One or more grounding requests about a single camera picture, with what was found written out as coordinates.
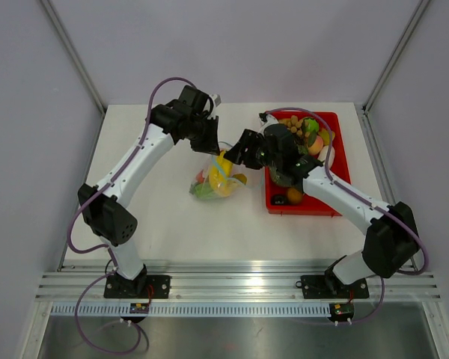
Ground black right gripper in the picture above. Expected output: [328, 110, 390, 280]
[224, 129, 282, 171]

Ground red apple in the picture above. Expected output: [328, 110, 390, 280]
[195, 171, 206, 184]

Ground yellow banana bunch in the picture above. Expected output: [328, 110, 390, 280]
[208, 150, 239, 197]

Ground clear zip top bag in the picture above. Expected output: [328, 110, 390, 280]
[189, 141, 263, 200]

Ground green leafy vegetable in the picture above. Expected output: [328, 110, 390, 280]
[189, 182, 221, 200]

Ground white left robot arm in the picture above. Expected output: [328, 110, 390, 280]
[78, 85, 221, 299]

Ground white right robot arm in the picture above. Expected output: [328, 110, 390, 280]
[224, 123, 420, 296]

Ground green netted melon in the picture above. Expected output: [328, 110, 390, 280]
[269, 168, 295, 188]

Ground beige longan cluster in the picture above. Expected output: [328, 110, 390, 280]
[278, 115, 304, 137]

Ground pink peach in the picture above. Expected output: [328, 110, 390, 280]
[308, 136, 324, 156]

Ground red plastic tray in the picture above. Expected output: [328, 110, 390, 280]
[264, 111, 351, 217]

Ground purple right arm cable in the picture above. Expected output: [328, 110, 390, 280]
[261, 108, 431, 326]

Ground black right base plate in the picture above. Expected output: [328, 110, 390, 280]
[295, 274, 370, 299]

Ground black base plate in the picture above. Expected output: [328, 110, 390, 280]
[295, 274, 370, 299]
[103, 274, 171, 299]

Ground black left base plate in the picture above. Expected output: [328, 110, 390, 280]
[103, 274, 171, 299]

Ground left aluminium frame post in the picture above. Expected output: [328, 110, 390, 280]
[37, 0, 107, 118]

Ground aluminium frame post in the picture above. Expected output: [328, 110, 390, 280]
[362, 0, 433, 115]
[37, 0, 107, 118]

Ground aluminium front rail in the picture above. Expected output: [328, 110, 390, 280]
[35, 260, 442, 302]

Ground right aluminium frame post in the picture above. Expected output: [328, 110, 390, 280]
[362, 0, 433, 115]

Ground white slotted cable duct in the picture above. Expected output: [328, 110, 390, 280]
[50, 302, 330, 318]

